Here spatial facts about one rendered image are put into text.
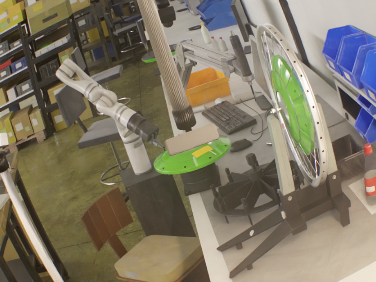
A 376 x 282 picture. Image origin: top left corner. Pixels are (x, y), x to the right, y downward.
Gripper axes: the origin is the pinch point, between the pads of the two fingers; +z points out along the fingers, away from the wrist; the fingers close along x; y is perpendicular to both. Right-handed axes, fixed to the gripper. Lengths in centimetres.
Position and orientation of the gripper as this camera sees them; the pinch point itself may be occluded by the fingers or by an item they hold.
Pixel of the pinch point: (164, 147)
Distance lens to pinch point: 268.0
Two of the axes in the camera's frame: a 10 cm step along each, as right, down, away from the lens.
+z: 7.7, 5.1, -3.7
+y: 1.8, -7.4, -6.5
